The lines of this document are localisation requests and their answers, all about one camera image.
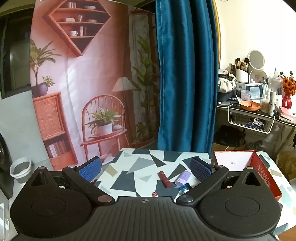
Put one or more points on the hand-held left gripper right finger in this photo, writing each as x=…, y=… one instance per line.
x=201, y=170

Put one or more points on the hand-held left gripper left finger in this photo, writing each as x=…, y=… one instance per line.
x=90, y=170

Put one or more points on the purple stick container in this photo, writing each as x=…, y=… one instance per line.
x=182, y=178

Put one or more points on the small blue translucent bottle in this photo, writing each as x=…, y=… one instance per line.
x=182, y=188

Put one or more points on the dark red lipstick tube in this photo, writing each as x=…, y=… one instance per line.
x=164, y=179

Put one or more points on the small red tube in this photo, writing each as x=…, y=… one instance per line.
x=155, y=194

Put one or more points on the red strawberry print cardboard box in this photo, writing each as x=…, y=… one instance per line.
x=266, y=176

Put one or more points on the black bag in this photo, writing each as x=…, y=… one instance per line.
x=229, y=135

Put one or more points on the white basin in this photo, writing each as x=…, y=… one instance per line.
x=20, y=167

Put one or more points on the printed room scene backdrop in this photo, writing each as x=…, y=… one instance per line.
x=92, y=92

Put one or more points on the orange bowl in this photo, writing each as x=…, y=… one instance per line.
x=249, y=105

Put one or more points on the white cloth bundle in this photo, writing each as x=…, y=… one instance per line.
x=225, y=85

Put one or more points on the cotton swab jar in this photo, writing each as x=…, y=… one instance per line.
x=265, y=106

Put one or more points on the blue curtain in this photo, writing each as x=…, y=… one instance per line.
x=185, y=81

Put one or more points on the blue and white box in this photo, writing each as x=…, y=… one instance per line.
x=254, y=90

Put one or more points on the white dressing table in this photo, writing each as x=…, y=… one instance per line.
x=283, y=120

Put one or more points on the white cylindrical bottle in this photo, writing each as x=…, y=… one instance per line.
x=272, y=104

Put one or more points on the pink book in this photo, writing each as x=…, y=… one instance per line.
x=286, y=112

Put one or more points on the white cup of makeup brushes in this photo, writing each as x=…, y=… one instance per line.
x=242, y=74

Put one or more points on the red vase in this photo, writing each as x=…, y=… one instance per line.
x=286, y=100

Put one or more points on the clear acrylic organizer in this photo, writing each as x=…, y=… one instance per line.
x=275, y=84

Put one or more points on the round white mirror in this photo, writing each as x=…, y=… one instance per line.
x=256, y=59

